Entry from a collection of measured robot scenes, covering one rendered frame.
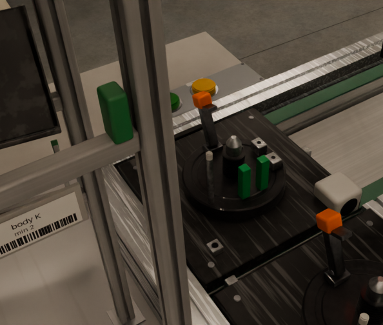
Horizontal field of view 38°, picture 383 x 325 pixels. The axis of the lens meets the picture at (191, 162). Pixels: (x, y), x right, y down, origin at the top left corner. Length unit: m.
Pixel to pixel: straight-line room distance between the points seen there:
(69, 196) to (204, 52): 0.94
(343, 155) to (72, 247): 0.44
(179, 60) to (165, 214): 0.86
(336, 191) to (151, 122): 0.45
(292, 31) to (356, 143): 2.13
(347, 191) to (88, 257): 0.38
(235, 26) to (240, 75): 2.09
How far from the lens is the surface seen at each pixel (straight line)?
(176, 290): 0.44
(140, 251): 0.70
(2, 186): 0.30
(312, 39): 2.95
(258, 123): 0.85
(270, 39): 2.94
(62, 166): 0.30
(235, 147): 0.70
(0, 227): 0.31
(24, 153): 1.03
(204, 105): 0.74
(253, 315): 0.63
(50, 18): 0.45
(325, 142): 0.91
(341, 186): 0.74
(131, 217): 0.75
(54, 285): 0.82
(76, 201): 0.32
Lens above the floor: 1.51
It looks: 43 degrees down
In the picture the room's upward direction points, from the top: 4 degrees counter-clockwise
